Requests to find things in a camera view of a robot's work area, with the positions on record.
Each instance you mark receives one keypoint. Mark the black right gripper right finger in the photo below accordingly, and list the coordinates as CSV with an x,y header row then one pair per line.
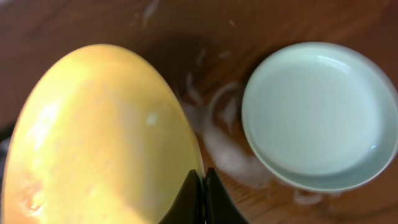
x,y
219,207

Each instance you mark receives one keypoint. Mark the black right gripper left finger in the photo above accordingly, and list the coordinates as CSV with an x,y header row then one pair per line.
x,y
187,207

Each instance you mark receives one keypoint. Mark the yellow plate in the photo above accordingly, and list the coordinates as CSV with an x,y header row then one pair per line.
x,y
101,139

